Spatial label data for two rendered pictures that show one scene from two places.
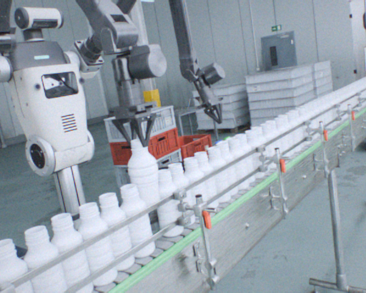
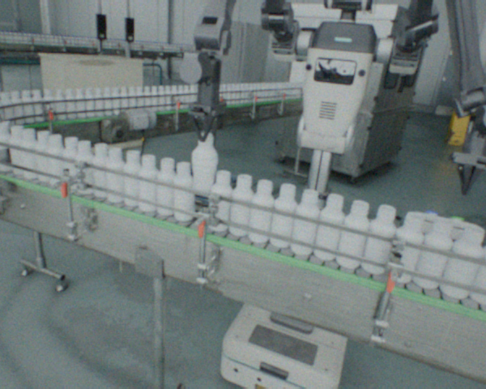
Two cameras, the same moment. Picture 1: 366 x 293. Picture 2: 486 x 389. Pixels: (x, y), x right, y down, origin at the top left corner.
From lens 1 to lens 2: 107 cm
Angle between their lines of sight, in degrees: 69
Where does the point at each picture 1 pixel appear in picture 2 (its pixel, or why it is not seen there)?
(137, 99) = (200, 99)
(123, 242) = (159, 195)
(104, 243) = (142, 184)
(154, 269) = (166, 228)
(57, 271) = (111, 177)
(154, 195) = (196, 183)
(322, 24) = not seen: outside the picture
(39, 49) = (343, 31)
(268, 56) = not seen: outside the picture
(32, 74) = (310, 54)
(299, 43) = not seen: outside the picture
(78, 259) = (127, 181)
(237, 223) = (289, 279)
